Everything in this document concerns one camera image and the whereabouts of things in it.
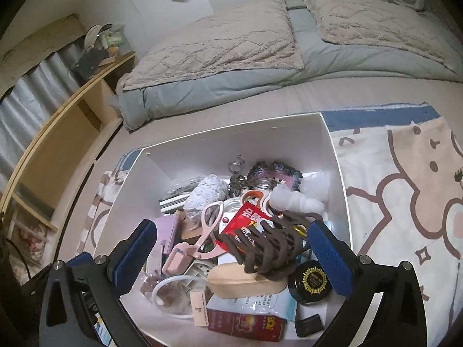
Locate brown claw hair clip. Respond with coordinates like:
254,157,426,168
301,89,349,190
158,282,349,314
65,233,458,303
218,211,311,281

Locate small white cardboard box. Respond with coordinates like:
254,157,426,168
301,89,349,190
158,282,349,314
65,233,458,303
190,287,211,327

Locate round black tin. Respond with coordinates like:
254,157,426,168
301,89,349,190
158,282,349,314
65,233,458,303
288,260,333,305

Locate pink sunglasses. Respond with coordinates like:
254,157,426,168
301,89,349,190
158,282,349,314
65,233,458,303
162,201,225,276

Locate red medicine box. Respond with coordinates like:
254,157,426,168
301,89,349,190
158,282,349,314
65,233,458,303
206,309,286,342

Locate light wooden oval board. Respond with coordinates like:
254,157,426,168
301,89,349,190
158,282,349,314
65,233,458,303
207,262,287,299

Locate white shoe box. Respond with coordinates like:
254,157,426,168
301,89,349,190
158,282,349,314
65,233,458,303
92,112,354,347

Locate red snack packet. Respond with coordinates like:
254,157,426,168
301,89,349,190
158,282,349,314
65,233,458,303
214,201,274,255

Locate wooden bedside shelf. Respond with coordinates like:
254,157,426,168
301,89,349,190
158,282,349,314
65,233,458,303
1,51,136,232

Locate grey curtain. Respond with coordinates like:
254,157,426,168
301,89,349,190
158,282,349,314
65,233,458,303
0,38,84,190

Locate grey beige quilt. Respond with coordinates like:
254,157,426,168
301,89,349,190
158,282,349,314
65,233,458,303
110,0,462,131

